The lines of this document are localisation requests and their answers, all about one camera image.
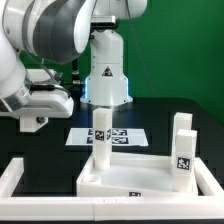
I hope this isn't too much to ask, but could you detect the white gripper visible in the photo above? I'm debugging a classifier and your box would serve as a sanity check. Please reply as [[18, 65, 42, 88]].
[[0, 90, 74, 118]]

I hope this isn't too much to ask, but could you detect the white desk top panel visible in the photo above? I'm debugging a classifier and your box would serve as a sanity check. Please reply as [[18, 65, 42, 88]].
[[76, 152, 198, 197]]

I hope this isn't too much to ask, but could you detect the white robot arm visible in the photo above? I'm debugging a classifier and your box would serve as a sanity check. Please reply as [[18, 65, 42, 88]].
[[0, 0, 147, 118]]

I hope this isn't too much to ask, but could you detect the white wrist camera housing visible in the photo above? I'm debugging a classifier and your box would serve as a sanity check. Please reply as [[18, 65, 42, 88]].
[[19, 117, 48, 133]]

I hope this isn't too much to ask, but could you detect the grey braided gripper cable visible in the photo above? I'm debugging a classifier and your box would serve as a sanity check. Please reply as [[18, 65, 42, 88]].
[[21, 0, 73, 99]]

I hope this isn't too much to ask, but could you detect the marker tag base plate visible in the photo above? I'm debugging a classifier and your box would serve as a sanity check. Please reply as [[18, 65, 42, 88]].
[[66, 128, 148, 146]]

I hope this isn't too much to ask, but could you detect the grey camera on stand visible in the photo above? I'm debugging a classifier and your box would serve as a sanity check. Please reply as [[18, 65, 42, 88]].
[[91, 16, 117, 30]]

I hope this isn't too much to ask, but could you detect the white U-shaped fence frame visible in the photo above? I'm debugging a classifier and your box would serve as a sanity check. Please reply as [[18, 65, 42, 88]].
[[0, 158, 224, 221]]

